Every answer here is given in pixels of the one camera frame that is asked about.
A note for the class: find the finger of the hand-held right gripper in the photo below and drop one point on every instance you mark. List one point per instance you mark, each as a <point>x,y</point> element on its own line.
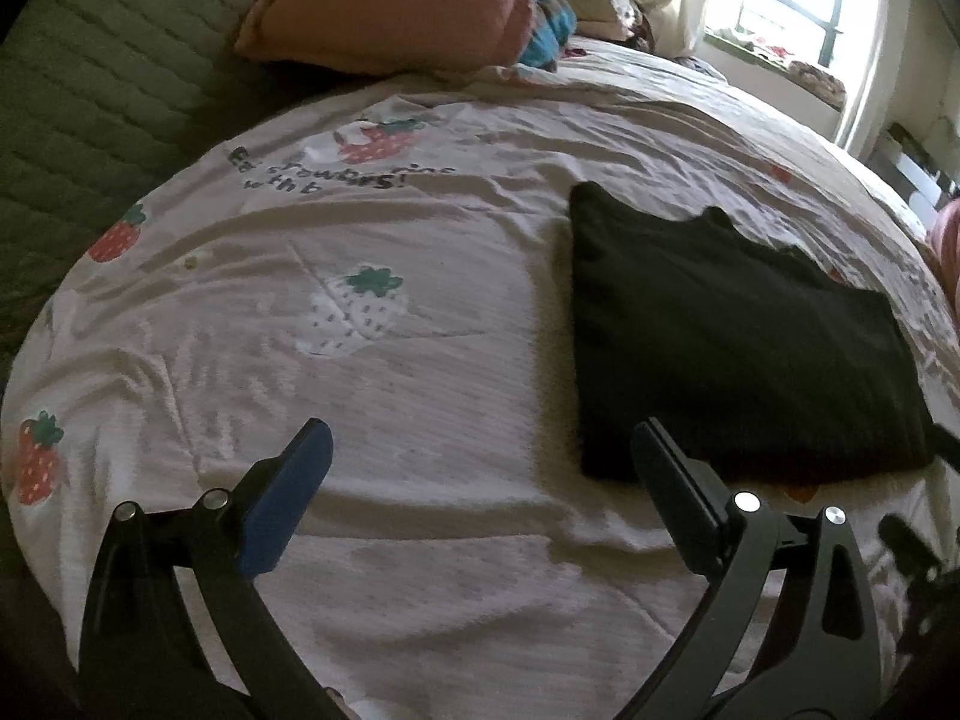
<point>946,444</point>
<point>911,540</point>

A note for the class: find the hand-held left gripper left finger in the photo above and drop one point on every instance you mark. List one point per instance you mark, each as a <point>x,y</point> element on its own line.
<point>289,495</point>

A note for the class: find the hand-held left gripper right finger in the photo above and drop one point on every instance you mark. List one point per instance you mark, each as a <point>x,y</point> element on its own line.
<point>675,495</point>

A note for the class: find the black shirt with orange trim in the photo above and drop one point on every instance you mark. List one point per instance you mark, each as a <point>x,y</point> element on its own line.
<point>712,330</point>

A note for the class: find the white strawberry printed blanket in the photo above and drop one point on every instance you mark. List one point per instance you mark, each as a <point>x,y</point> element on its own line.
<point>375,390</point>

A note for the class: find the pink cloth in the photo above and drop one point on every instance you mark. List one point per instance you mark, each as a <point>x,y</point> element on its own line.
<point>946,240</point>

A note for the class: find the patterned cloth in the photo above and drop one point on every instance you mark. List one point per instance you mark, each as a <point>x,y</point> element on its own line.
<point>814,79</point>

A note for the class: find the green quilted headboard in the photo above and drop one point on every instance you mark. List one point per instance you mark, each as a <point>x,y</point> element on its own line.
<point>90,90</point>

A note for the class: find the pink pillow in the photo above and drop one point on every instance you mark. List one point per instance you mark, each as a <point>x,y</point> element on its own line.
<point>397,7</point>

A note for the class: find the dark furniture frame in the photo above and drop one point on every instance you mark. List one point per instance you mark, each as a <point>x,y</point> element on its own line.
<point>915,157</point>

